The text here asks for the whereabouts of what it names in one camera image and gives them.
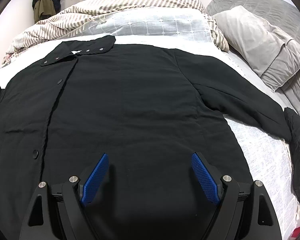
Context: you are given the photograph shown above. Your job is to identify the black quilted coat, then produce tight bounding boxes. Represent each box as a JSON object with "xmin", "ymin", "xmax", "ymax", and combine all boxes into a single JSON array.
[{"xmin": 0, "ymin": 36, "xmax": 300, "ymax": 239}]

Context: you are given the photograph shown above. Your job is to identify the hanging olive and dark clothes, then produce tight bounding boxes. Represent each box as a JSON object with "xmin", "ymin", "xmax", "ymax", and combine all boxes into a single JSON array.
[{"xmin": 32, "ymin": 0, "xmax": 61, "ymax": 23}]

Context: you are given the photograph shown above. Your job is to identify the grey pillow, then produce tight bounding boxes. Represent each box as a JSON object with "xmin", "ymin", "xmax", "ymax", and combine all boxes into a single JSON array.
[{"xmin": 213, "ymin": 5, "xmax": 300, "ymax": 91}]

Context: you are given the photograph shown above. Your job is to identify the striped beige duvet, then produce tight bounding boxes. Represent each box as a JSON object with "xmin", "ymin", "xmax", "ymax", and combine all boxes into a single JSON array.
[{"xmin": 1, "ymin": 0, "xmax": 229, "ymax": 66}]

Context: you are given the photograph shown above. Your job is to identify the grey quilted headboard cover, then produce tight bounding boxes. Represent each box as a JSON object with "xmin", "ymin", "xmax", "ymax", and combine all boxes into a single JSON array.
[{"xmin": 205, "ymin": 0, "xmax": 300, "ymax": 115}]

